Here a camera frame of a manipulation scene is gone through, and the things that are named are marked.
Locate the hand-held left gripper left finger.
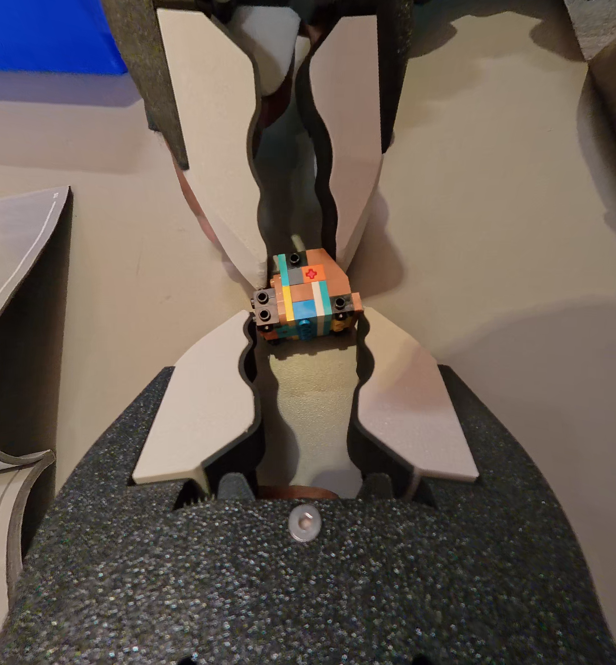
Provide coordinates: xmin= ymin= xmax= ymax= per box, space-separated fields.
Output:
xmin=131 ymin=310 xmax=265 ymax=486

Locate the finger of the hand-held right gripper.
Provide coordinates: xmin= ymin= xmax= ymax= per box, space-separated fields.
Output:
xmin=156 ymin=8 xmax=269 ymax=289
xmin=295 ymin=15 xmax=386 ymax=268

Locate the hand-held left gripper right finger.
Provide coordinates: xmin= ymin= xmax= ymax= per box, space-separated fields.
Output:
xmin=349 ymin=307 xmax=480 ymax=484

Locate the brown teal toy brick model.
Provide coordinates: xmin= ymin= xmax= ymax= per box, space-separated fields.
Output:
xmin=253 ymin=248 xmax=365 ymax=344

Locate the grey instruction booklet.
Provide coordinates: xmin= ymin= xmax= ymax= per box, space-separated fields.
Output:
xmin=0 ymin=186 xmax=75 ymax=640

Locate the grey desk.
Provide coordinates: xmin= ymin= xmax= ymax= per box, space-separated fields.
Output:
xmin=0 ymin=0 xmax=616 ymax=665

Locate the person's right hand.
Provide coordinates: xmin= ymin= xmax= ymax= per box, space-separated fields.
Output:
xmin=174 ymin=23 xmax=316 ymax=246

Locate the blue storage bin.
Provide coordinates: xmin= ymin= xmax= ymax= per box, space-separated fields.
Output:
xmin=0 ymin=0 xmax=129 ymax=74

